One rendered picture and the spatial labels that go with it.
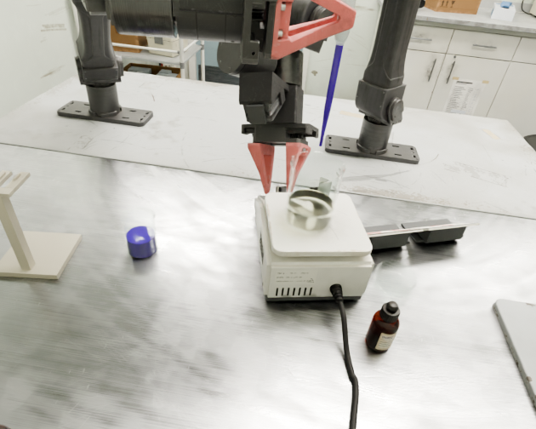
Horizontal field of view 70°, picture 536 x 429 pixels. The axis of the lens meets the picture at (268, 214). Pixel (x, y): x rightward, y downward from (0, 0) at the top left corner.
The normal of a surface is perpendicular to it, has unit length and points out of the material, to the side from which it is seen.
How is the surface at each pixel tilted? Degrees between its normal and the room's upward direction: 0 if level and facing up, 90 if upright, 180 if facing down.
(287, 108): 61
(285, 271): 90
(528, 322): 0
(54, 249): 0
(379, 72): 92
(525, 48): 90
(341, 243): 0
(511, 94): 90
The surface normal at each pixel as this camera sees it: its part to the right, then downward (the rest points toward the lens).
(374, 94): -0.77, 0.36
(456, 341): 0.08, -0.79
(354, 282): 0.09, 0.61
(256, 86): -0.34, 0.07
